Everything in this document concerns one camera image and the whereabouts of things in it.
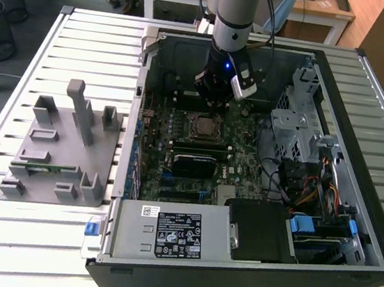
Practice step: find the green RAM stick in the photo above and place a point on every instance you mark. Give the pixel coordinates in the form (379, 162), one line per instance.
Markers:
(54, 169)

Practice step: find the silver CPU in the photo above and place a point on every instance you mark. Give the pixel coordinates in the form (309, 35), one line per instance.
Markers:
(205, 127)

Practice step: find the black phone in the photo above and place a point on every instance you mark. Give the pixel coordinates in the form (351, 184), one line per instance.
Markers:
(343, 2)

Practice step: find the silver chipset heatsink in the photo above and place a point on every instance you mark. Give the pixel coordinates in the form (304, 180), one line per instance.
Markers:
(226, 194)

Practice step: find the silver power supply unit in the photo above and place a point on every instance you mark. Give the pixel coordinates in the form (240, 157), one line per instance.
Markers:
(128, 233)

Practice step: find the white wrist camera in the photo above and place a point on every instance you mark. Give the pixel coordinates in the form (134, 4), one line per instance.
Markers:
(242, 86)

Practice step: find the silver drive cage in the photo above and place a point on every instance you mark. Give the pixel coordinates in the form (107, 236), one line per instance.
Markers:
(292, 122)

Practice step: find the black plastic shroud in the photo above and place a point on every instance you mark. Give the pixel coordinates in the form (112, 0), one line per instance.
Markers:
(258, 232)

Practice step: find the black PC case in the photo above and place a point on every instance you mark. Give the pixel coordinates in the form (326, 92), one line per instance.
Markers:
(195, 284)

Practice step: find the hard disk in blue carrier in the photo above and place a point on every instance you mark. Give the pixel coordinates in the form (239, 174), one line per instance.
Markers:
(301, 225)

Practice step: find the grey parts rack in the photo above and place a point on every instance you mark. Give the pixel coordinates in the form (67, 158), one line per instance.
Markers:
(66, 142)

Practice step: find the black RAM stick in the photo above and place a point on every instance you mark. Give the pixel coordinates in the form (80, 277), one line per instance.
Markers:
(199, 153)

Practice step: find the black RAM slot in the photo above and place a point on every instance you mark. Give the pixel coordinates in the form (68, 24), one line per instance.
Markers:
(185, 96)
(186, 105)

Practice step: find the blue case latch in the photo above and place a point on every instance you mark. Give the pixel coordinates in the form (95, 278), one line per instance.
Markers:
(92, 229)

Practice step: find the green motherboard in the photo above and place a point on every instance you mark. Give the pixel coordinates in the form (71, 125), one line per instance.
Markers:
(243, 150)

